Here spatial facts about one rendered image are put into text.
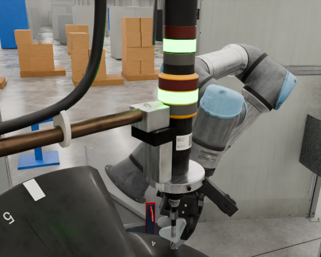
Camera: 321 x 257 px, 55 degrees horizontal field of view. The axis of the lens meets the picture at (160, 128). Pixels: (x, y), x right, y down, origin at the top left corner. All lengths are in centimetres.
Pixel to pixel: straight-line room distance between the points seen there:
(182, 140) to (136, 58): 815
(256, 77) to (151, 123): 74
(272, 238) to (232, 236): 31
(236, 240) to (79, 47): 612
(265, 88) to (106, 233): 70
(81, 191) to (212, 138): 25
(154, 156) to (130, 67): 815
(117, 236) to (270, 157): 222
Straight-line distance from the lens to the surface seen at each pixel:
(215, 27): 220
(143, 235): 74
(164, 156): 33
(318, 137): 253
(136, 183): 106
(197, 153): 59
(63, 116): 26
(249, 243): 264
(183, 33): 32
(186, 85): 32
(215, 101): 57
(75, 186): 50
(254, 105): 102
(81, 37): 775
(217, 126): 57
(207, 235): 265
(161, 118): 31
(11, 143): 25
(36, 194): 48
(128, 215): 102
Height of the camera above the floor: 164
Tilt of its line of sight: 20 degrees down
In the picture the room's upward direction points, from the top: 1 degrees clockwise
